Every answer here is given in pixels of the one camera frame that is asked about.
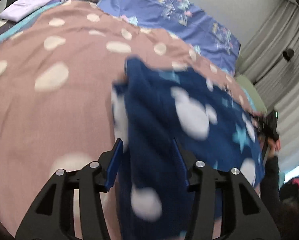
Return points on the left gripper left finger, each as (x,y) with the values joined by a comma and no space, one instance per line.
(50,215)

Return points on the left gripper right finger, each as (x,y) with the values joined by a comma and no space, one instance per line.
(244,215)

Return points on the navy fleece garment white spots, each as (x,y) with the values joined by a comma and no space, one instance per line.
(155,108)

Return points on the dark sleeve right forearm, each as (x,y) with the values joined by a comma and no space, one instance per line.
(269,186)

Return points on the person right hand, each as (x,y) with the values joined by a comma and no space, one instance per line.
(274,147)

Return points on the green pillow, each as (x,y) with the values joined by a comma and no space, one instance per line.
(251,93)

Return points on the grey curtain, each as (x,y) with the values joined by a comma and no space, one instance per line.
(270,60)

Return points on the pink polka dot blanket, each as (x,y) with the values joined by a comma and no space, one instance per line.
(55,93)

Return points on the blue tree print sheet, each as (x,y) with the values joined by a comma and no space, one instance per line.
(184,20)

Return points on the lilac folded cloth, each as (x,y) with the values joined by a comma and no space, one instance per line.
(20,9)

